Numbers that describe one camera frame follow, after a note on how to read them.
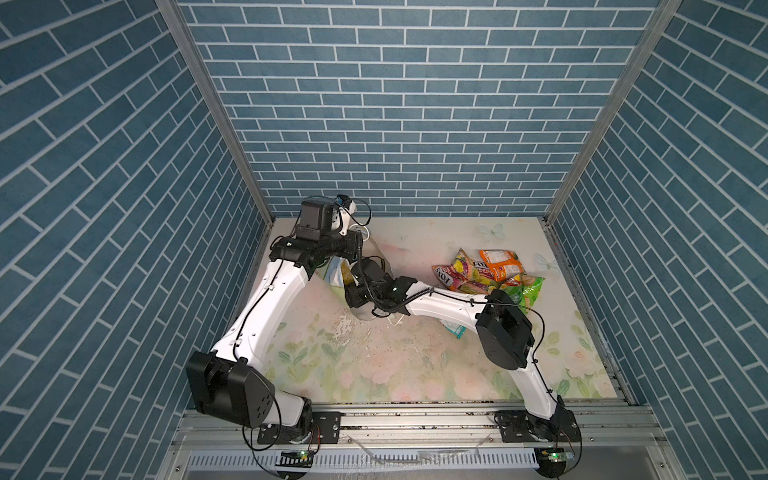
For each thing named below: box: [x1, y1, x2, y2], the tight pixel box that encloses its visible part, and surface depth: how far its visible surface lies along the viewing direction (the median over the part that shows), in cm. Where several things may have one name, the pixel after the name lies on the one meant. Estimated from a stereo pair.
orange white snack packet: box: [478, 249, 526, 282], surface depth 105 cm
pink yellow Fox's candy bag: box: [432, 247, 478, 293], surface depth 101 cm
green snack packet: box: [502, 275, 546, 307], surface depth 90 cm
